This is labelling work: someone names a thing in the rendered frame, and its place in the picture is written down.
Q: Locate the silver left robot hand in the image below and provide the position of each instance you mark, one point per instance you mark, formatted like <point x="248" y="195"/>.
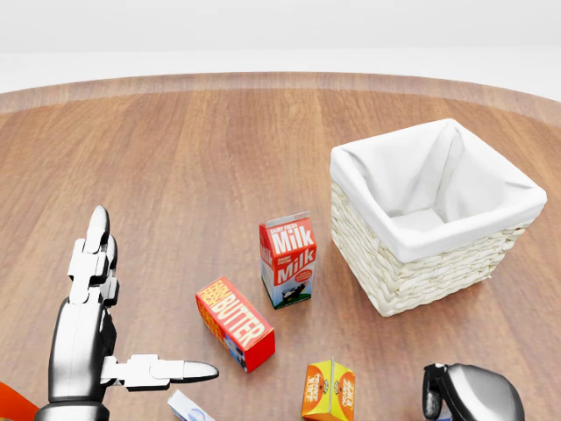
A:
<point x="81" y="333"/>

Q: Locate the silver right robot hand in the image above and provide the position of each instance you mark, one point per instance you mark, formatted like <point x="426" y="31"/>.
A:
<point x="477" y="394"/>

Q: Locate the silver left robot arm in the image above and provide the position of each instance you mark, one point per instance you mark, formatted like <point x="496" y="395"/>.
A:
<point x="72" y="413"/>

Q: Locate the white wicker basket with liner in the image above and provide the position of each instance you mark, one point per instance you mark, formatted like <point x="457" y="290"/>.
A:
<point x="431" y="210"/>

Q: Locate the red orange curved object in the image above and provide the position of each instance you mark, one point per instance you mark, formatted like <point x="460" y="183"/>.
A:
<point x="15" y="403"/>

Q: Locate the white and blue box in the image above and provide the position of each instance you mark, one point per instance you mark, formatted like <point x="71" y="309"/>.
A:
<point x="188" y="408"/>

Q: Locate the orange juice carton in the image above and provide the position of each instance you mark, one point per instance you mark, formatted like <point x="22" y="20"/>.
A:
<point x="328" y="392"/>

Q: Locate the red butter box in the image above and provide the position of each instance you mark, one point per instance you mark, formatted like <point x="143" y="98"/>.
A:
<point x="236" y="322"/>

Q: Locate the red and white milk carton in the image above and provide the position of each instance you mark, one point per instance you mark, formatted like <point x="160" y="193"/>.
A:
<point x="289" y="261"/>

